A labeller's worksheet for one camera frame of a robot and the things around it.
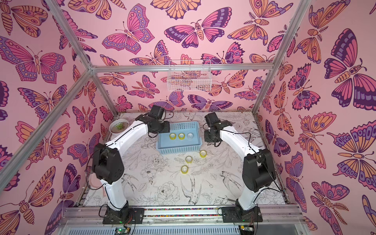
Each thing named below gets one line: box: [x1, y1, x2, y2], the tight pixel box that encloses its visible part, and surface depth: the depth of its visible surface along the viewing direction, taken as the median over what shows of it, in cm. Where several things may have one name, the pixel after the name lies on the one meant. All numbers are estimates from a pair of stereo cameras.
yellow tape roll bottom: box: [180, 164, 189, 175], surface depth 91 cm
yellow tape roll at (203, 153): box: [199, 149, 208, 159], surface depth 97 cm
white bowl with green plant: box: [109, 118, 130, 139], surface depth 101 cm
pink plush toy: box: [88, 172, 103, 188], surface depth 86 cm
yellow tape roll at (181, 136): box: [178, 133, 186, 141], surface depth 107 cm
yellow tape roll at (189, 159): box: [185, 155, 193, 164], surface depth 94 cm
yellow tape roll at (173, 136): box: [169, 132, 177, 141], surface depth 106 cm
